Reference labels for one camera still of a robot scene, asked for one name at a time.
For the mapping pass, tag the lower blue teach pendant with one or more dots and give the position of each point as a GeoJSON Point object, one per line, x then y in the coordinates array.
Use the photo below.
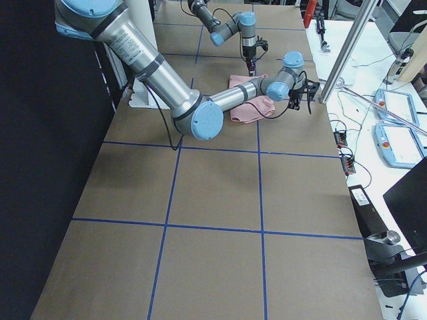
{"type": "Point", "coordinates": [399, 146]}

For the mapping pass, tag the aluminium frame post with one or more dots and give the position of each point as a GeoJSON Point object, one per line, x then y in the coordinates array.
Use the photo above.
{"type": "Point", "coordinates": [352, 38]}

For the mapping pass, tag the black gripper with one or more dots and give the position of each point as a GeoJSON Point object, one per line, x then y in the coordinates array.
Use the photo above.
{"type": "Point", "coordinates": [247, 52]}
{"type": "Point", "coordinates": [295, 96]}

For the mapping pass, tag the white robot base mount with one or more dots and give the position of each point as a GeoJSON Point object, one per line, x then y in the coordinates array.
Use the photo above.
{"type": "Point", "coordinates": [141, 15]}

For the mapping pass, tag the upper blue teach pendant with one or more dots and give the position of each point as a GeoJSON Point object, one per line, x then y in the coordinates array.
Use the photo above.
{"type": "Point", "coordinates": [399, 103]}

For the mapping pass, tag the blue teach pendant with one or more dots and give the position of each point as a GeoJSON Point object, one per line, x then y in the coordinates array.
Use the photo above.
{"type": "Point", "coordinates": [399, 146]}
{"type": "Point", "coordinates": [399, 103]}

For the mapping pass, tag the lower orange connector board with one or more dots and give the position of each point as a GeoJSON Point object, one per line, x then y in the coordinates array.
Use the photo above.
{"type": "Point", "coordinates": [347, 165]}

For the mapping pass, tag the black camera stand clamp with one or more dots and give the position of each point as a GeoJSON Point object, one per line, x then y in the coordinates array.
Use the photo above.
{"type": "Point", "coordinates": [393, 269]}

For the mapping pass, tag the upper orange connector board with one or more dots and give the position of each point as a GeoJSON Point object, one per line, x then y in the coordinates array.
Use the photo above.
{"type": "Point", "coordinates": [340, 139]}

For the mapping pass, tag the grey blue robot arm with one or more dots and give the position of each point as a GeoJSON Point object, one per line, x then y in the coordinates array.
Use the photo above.
{"type": "Point", "coordinates": [242, 23]}
{"type": "Point", "coordinates": [109, 22]}

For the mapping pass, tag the pink Snoopy t-shirt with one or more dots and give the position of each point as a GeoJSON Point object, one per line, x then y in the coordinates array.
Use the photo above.
{"type": "Point", "coordinates": [255, 109]}

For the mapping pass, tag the black power box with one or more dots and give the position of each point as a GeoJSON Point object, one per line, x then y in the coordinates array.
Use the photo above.
{"type": "Point", "coordinates": [368, 218]}

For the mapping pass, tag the black monitor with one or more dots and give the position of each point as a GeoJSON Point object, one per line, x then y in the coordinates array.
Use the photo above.
{"type": "Point", "coordinates": [406, 201]}

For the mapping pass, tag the orange connector board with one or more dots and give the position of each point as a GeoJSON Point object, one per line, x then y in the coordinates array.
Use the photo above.
{"type": "Point", "coordinates": [340, 139]}
{"type": "Point", "coordinates": [347, 165]}

